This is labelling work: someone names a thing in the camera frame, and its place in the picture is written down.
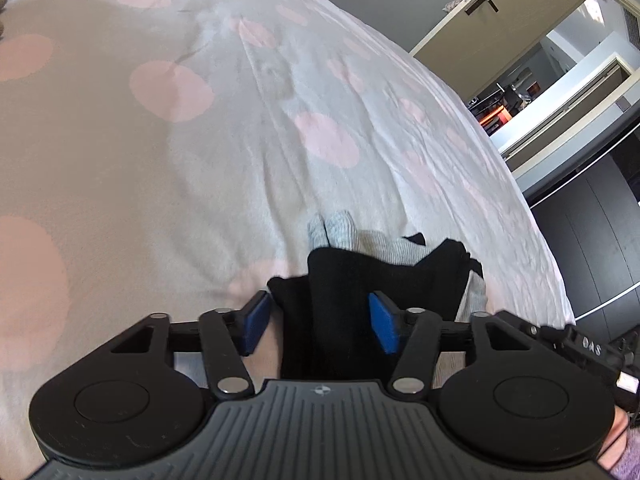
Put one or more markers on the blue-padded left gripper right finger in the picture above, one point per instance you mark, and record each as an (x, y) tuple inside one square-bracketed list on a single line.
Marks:
[(387, 322)]

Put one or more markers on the beige bedroom door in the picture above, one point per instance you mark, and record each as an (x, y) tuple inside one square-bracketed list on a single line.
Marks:
[(476, 42)]

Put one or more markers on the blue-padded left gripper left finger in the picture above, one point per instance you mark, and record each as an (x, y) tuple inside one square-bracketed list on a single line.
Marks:
[(254, 318)]

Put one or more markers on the black wardrobe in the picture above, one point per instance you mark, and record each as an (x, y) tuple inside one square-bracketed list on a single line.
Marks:
[(592, 228)]

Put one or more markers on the pink polka dot bedsheet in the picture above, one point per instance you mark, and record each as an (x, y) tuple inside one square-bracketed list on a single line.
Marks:
[(167, 155)]

